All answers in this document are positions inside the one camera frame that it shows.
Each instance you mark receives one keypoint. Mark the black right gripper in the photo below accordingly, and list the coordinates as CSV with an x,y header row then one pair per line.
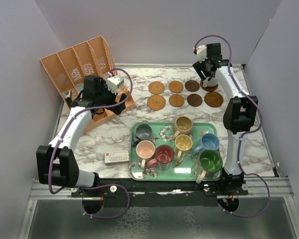
x,y
199,67

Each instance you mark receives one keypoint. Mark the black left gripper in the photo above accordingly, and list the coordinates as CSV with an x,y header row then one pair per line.
x,y
117,108

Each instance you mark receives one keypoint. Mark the dark walnut wooden coaster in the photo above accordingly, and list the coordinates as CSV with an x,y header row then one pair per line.
x,y
192,85

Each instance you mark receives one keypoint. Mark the light wooden coaster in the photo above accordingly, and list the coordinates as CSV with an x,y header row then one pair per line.
x,y
176,100

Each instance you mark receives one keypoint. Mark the tan ceramic mug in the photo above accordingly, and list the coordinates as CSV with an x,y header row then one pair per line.
x,y
182,125

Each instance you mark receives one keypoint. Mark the blue ceramic mug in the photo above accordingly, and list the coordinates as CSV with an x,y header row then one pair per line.
x,y
208,141

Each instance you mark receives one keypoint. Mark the green floral tray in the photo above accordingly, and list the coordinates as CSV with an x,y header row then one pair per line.
x,y
177,171

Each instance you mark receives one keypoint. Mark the cream ceramic mug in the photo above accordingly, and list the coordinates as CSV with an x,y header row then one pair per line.
x,y
210,82

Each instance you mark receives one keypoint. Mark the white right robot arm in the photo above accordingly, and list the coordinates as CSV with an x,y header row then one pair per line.
x,y
240,113

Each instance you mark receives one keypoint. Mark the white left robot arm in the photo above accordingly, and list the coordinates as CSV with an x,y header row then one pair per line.
x,y
56,163

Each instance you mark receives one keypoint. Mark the orange plastic file organizer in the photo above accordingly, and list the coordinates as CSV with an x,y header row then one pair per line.
x,y
67,68

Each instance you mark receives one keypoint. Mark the grey ceramic mug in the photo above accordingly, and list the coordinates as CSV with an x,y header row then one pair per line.
x,y
142,132

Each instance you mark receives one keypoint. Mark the white small card box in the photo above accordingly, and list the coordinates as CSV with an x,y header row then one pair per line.
x,y
116,157

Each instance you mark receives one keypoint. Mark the pink ceramic mug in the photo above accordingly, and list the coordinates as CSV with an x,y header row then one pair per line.
x,y
145,151

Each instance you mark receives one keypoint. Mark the yellow ceramic mug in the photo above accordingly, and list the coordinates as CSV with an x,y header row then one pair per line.
x,y
183,145

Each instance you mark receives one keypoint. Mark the red ceramic mug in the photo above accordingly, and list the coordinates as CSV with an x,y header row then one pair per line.
x,y
162,159

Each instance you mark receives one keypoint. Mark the green floral mug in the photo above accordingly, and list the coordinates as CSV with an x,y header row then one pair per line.
x,y
208,166

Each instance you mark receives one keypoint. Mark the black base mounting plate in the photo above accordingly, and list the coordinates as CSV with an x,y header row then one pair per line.
x,y
126,193

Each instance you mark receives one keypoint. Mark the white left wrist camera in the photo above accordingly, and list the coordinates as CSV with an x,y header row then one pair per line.
x,y
114,82

